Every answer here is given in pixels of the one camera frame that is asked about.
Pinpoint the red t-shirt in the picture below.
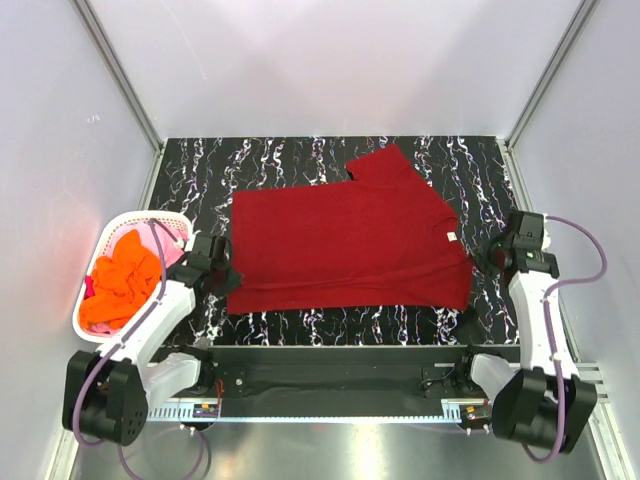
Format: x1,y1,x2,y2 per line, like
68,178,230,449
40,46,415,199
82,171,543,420
227,145,473,314

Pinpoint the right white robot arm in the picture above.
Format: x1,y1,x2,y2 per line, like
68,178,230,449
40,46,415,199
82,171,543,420
453,210,608,463

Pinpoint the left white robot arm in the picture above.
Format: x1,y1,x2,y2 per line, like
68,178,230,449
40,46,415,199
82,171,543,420
62,232,241,446

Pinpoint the pink t-shirt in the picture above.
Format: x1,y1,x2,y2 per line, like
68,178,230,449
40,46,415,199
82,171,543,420
105,222,186,267

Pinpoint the white plastic laundry basket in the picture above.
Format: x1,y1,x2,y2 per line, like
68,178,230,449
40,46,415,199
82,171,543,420
72,210,193,343

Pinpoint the orange t-shirt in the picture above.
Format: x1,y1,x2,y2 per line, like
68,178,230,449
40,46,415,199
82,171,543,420
78,231,162,330

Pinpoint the magenta garment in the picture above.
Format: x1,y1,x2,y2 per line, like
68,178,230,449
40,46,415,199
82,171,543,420
83,275,95,300

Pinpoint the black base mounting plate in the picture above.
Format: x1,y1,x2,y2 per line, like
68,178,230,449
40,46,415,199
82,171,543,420
176,345,519,403

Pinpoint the slotted cable duct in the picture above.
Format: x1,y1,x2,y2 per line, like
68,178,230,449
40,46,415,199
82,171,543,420
147,399,462,424

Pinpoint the left aluminium frame post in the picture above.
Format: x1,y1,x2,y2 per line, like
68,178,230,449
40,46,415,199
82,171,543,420
70,0,164,154

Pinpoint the aluminium frame post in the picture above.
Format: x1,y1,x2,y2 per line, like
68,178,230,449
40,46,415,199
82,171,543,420
70,0,164,154
504,0,600,150

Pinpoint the right aluminium frame post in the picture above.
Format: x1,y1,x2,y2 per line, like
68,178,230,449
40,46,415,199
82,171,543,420
504,0,600,150

